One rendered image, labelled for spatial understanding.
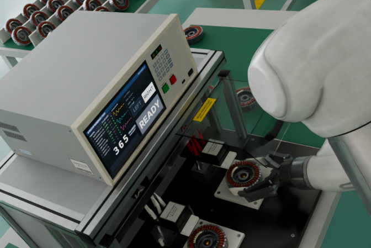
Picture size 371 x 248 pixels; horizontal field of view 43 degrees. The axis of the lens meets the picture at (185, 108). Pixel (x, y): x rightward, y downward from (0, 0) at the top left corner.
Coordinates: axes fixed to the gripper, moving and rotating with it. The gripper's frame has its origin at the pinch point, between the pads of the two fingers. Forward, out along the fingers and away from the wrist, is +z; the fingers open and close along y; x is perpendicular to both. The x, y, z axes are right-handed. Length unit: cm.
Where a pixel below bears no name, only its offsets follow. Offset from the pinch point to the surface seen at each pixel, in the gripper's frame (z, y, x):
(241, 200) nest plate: -0.2, -6.6, -3.2
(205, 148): 4.6, -1.2, 14.2
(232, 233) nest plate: -2.4, -17.8, -4.1
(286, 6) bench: 87, 183, -28
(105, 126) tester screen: -6, -26, 46
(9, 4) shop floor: 410, 200, 93
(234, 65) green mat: 32, 56, 8
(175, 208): 2.5, -23.0, 13.2
